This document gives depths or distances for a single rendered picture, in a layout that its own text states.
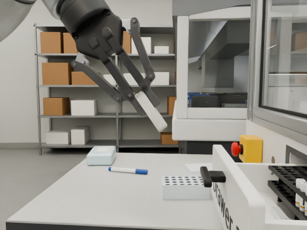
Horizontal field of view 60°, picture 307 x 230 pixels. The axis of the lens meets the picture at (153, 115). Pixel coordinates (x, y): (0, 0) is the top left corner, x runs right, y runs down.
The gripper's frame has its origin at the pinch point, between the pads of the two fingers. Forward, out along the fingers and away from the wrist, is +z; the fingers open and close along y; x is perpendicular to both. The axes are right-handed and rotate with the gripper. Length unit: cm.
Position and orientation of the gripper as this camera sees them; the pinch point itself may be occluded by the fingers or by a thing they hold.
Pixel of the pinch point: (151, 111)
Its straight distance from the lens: 42.7
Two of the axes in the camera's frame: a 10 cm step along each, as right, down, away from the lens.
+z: 5.6, 8.2, 0.3
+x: 0.7, -0.8, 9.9
